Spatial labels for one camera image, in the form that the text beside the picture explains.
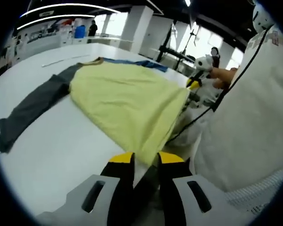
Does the yellow blue grey garment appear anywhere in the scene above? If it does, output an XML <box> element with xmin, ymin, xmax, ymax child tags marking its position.
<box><xmin>0</xmin><ymin>57</ymin><xmax>191</xmax><ymax>167</ymax></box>

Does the white lab counter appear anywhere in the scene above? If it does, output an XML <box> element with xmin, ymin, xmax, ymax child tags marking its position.
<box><xmin>13</xmin><ymin>17</ymin><xmax>135</xmax><ymax>59</ymax></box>

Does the person's right hand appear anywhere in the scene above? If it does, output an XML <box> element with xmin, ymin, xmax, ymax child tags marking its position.
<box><xmin>208</xmin><ymin>67</ymin><xmax>238</xmax><ymax>90</ymax></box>

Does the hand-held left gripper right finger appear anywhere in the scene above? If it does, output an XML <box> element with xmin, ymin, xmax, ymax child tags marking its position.
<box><xmin>157</xmin><ymin>151</ymin><xmax>250</xmax><ymax>226</ymax></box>

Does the long ceiling strip light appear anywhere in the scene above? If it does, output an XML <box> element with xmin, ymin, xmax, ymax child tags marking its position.
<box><xmin>16</xmin><ymin>14</ymin><xmax>95</xmax><ymax>30</ymax></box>
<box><xmin>20</xmin><ymin>3</ymin><xmax>121</xmax><ymax>17</ymax></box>

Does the white chest device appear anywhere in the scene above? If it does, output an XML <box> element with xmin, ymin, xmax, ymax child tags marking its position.
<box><xmin>251</xmin><ymin>2</ymin><xmax>275</xmax><ymax>32</ymax></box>

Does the white flat strip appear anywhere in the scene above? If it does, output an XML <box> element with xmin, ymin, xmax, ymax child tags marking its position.
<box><xmin>42</xmin><ymin>54</ymin><xmax>90</xmax><ymax>68</ymax></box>

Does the black device cable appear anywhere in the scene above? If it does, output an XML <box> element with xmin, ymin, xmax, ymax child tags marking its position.
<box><xmin>166</xmin><ymin>28</ymin><xmax>271</xmax><ymax>143</ymax></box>

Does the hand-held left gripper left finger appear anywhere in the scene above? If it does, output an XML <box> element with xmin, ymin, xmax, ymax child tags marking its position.
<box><xmin>36</xmin><ymin>152</ymin><xmax>135</xmax><ymax>226</ymax></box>

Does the black tripod stand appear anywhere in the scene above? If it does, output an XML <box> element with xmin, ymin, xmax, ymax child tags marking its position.
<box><xmin>159</xmin><ymin>20</ymin><xmax>200</xmax><ymax>69</ymax></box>

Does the blue water barrel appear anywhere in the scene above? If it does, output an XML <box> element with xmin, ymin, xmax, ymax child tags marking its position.
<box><xmin>75</xmin><ymin>25</ymin><xmax>87</xmax><ymax>39</ymax></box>

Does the white square pillar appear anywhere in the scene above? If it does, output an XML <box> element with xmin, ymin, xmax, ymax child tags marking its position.
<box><xmin>124</xmin><ymin>5</ymin><xmax>154</xmax><ymax>56</ymax></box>

